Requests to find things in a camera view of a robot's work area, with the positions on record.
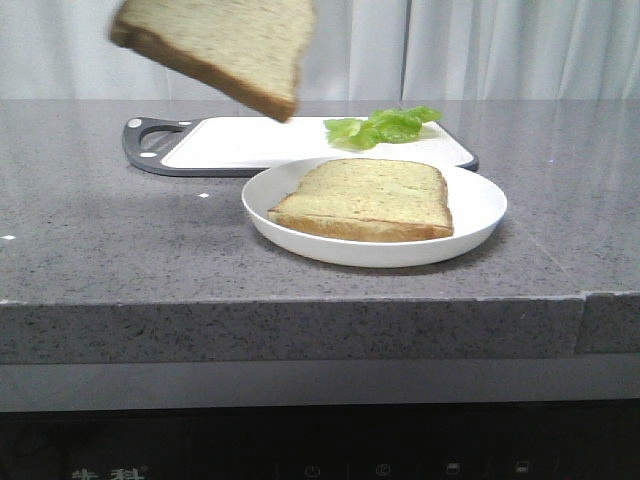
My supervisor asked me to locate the green lettuce leaf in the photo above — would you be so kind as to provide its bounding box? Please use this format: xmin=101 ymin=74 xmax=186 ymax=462
xmin=323 ymin=106 xmax=442 ymax=150

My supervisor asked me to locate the white round plate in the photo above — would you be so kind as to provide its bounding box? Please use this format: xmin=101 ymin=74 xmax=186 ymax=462
xmin=242 ymin=158 xmax=507 ymax=268

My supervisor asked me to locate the bread slice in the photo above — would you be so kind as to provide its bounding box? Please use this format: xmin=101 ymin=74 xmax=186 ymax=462
xmin=109 ymin=0 xmax=316 ymax=122
xmin=268 ymin=158 xmax=454 ymax=243

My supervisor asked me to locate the white cutting board grey rim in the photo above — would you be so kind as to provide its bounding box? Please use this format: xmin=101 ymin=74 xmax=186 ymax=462
xmin=122 ymin=116 xmax=479 ymax=178

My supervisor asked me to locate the grey white curtain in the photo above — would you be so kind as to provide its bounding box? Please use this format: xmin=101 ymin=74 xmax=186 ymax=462
xmin=1 ymin=1 xmax=639 ymax=101

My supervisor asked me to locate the black appliance front panel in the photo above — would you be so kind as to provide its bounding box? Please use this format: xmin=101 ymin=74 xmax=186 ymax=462
xmin=1 ymin=400 xmax=639 ymax=479

